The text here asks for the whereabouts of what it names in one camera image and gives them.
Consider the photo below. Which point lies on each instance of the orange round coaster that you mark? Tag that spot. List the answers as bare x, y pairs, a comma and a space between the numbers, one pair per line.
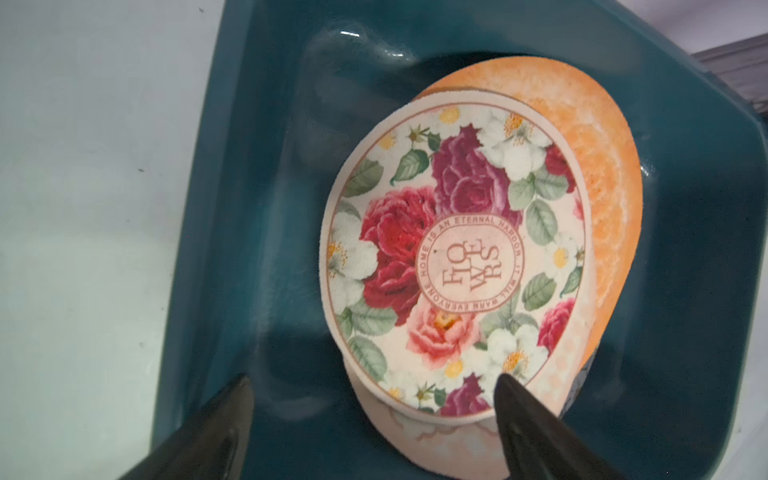
599, 135

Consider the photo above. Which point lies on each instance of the teal storage box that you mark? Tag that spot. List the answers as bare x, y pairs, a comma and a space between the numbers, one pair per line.
295, 85

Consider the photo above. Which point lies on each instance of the red rose round coaster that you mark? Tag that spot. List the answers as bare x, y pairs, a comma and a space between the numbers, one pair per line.
455, 249

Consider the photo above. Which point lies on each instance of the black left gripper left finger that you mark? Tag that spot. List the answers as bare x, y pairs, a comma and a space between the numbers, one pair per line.
211, 444

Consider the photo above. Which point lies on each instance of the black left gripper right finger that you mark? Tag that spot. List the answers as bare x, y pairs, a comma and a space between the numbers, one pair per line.
537, 444

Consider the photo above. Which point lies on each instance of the aluminium frame post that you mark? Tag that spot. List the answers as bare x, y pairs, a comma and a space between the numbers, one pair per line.
742, 66

